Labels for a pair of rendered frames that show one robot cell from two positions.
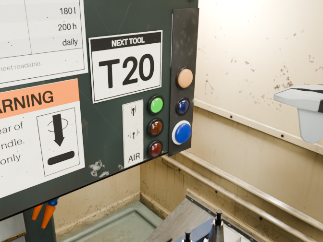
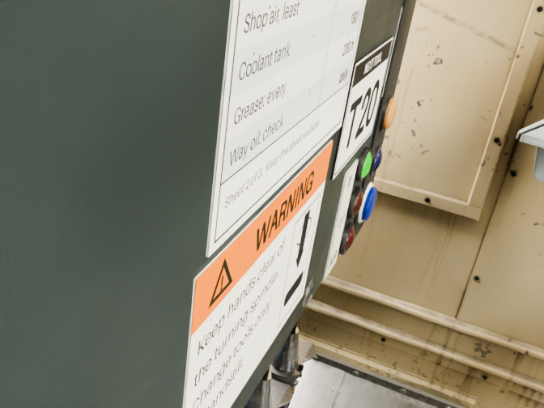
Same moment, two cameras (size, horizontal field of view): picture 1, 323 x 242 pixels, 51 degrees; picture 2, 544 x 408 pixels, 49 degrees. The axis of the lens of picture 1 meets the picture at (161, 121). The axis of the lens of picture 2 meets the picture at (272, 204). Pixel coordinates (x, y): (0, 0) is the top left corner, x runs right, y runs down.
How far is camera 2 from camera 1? 0.28 m
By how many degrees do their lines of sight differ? 28
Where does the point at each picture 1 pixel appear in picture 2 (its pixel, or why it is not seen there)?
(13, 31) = (316, 67)
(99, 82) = (343, 142)
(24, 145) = (277, 282)
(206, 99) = not seen: hidden behind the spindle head
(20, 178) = (261, 344)
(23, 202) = (252, 386)
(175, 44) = (393, 59)
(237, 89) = not seen: hidden behind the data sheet
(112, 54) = (361, 88)
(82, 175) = (297, 310)
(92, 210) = not seen: outside the picture
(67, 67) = (332, 122)
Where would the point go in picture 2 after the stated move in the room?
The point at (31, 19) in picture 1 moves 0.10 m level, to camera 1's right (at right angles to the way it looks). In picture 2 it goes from (331, 40) to (494, 44)
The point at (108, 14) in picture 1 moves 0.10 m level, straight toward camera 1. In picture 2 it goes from (372, 16) to (528, 69)
